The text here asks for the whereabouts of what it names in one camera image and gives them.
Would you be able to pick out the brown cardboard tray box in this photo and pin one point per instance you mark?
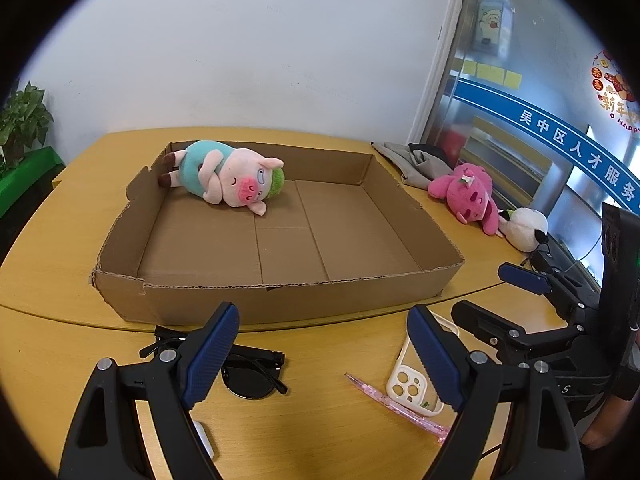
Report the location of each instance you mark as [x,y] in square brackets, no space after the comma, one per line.
[343,238]

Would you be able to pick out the magenta plush toy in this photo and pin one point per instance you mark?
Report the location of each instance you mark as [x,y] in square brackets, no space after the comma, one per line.
[467,192]

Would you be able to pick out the white panda plush toy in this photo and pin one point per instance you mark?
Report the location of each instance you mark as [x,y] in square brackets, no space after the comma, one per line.
[524,228]

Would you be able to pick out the white earbuds case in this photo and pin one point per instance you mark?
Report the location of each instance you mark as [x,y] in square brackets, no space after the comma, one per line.
[204,437]

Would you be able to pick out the pink pen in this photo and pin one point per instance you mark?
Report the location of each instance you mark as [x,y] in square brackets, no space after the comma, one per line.
[439,432]

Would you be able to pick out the green cloth covered stand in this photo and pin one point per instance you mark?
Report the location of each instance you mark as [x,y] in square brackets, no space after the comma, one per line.
[35,165]

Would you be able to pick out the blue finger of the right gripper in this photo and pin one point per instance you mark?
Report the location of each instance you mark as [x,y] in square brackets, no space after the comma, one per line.
[524,279]

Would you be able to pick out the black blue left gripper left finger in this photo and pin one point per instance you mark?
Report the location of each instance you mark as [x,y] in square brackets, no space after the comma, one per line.
[105,438]

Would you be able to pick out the green potted plant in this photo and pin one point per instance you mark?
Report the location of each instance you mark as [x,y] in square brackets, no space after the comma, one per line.
[25,120]

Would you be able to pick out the grey folded cloth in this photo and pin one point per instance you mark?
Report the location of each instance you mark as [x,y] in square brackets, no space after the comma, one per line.
[417,168]

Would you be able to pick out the black sunglasses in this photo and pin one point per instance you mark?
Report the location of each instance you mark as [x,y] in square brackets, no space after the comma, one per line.
[248,372]

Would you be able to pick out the person's hand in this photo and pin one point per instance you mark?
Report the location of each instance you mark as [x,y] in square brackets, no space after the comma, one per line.
[608,422]

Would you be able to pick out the cream phone case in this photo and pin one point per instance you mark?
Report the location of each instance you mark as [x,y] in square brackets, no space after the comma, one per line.
[409,383]

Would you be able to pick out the black power adapter with cables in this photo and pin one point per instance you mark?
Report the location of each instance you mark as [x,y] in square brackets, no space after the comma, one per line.
[555,255]

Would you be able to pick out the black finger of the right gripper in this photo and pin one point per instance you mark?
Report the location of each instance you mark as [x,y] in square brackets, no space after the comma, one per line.
[505,336]

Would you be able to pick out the pink pig plush toy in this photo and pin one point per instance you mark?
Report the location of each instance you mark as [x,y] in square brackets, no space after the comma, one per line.
[220,174]

